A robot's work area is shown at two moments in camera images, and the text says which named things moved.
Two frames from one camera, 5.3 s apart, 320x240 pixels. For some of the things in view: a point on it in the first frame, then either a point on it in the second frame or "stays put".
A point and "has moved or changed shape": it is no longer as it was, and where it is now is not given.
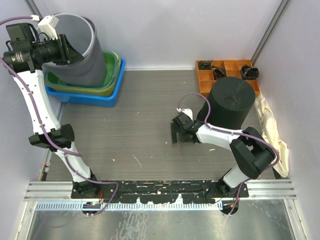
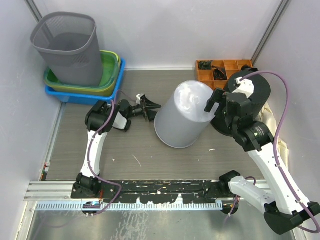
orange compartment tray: (233, 68) stays put
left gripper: (67, 54) to (151, 114)
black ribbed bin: (232, 99) has moved or changed shape
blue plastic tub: (86, 99) stays put
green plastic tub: (112, 65) stays put
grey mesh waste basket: (90, 71) has moved or changed shape
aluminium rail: (46, 191) stays put
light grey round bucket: (90, 70) to (181, 119)
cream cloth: (270, 134) stays put
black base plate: (163, 191) stays put
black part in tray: (205, 65) stays put
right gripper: (174, 130) to (217, 96)
